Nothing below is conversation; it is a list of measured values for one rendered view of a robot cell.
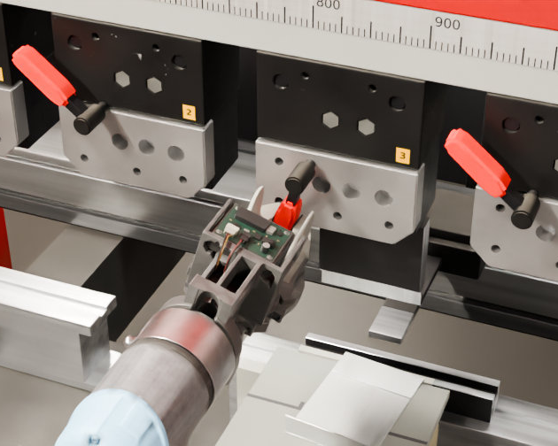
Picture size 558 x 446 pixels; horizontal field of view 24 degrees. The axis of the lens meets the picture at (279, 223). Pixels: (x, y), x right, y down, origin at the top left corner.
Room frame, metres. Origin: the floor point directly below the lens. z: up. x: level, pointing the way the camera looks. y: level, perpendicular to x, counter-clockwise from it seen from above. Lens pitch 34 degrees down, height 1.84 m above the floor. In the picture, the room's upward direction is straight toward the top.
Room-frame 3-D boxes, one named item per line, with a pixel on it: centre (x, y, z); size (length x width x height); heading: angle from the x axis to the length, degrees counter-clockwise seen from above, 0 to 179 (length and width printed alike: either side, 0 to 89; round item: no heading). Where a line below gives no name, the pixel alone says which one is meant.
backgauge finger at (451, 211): (1.14, -0.16, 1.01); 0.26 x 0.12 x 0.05; 158
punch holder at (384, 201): (0.99, -0.06, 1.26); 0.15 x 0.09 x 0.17; 68
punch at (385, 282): (0.99, -0.09, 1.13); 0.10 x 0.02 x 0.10; 68
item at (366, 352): (0.98, -0.12, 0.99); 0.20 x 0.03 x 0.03; 68
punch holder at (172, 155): (1.07, 0.12, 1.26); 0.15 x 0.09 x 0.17; 68
